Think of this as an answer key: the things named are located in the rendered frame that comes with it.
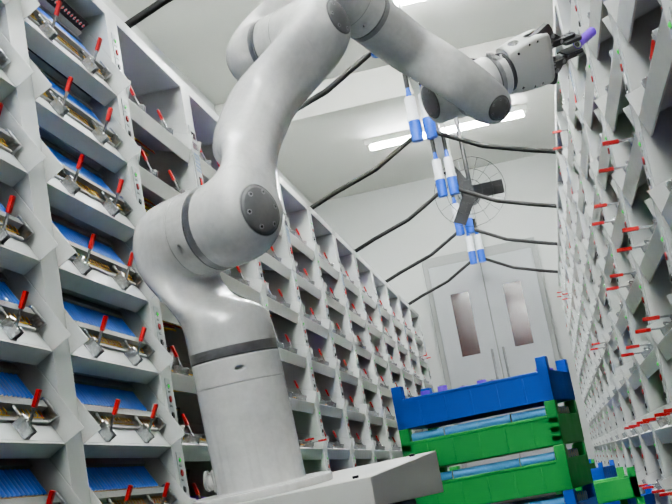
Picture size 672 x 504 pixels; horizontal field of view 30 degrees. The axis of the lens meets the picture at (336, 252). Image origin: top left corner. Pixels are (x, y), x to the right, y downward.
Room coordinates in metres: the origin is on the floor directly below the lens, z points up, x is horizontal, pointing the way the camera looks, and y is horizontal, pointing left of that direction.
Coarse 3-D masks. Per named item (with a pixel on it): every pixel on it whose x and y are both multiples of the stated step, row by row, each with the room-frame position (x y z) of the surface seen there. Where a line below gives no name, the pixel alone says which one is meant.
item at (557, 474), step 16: (560, 448) 2.26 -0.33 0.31; (544, 464) 2.28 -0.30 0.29; (560, 464) 2.27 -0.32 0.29; (576, 464) 2.33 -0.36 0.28; (448, 480) 2.34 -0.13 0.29; (464, 480) 2.33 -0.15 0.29; (480, 480) 2.32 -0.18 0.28; (496, 480) 2.31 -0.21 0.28; (512, 480) 2.30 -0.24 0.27; (528, 480) 2.29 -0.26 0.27; (544, 480) 2.28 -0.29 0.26; (560, 480) 2.27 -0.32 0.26; (576, 480) 2.30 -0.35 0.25; (592, 480) 2.44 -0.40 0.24; (432, 496) 2.35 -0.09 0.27; (448, 496) 2.34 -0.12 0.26; (464, 496) 2.33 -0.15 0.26; (480, 496) 2.32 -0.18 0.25; (496, 496) 2.31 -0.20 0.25; (512, 496) 2.30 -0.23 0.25; (528, 496) 2.29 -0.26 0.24
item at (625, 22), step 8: (608, 0) 2.35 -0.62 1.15; (616, 0) 2.35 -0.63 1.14; (624, 0) 2.19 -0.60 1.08; (632, 0) 2.13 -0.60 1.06; (640, 0) 2.24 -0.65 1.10; (648, 0) 2.27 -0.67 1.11; (656, 0) 2.29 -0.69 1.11; (608, 8) 2.35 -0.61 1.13; (616, 8) 2.35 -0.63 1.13; (624, 8) 2.22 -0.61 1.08; (632, 8) 2.17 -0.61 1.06; (640, 8) 2.29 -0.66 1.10; (648, 8) 2.32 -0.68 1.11; (616, 16) 2.35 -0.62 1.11; (624, 16) 2.25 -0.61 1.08; (632, 16) 2.20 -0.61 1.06; (640, 16) 2.34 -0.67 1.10; (624, 24) 2.29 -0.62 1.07; (632, 24) 2.25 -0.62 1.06; (624, 32) 2.33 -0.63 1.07
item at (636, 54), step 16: (656, 16) 2.34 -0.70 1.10; (640, 32) 2.34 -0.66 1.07; (624, 48) 2.35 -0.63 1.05; (640, 48) 2.34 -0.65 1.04; (624, 64) 2.37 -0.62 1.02; (640, 64) 2.35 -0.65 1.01; (624, 80) 2.43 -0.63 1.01; (640, 80) 2.35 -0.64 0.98; (640, 128) 2.36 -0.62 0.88; (656, 128) 2.35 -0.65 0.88; (656, 144) 2.35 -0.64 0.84; (656, 160) 2.35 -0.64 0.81; (656, 176) 2.35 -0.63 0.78; (656, 208) 2.40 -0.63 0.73
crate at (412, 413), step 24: (480, 384) 2.30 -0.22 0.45; (504, 384) 2.29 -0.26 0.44; (528, 384) 2.28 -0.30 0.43; (552, 384) 2.27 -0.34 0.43; (408, 408) 2.36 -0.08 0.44; (432, 408) 2.34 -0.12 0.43; (456, 408) 2.32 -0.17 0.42; (480, 408) 2.31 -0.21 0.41; (504, 408) 2.29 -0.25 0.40; (528, 408) 2.45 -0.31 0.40
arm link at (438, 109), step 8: (480, 64) 2.17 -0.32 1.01; (488, 64) 2.17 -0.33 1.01; (496, 72) 2.17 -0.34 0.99; (424, 88) 2.16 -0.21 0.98; (424, 96) 2.18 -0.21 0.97; (432, 96) 2.15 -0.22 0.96; (424, 104) 2.19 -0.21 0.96; (432, 104) 2.16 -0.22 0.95; (440, 104) 2.14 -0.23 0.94; (448, 104) 2.14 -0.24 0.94; (432, 112) 2.18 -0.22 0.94; (440, 112) 2.16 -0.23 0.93; (448, 112) 2.15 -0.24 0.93; (456, 112) 2.16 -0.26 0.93; (440, 120) 2.17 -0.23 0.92; (448, 120) 2.18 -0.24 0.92
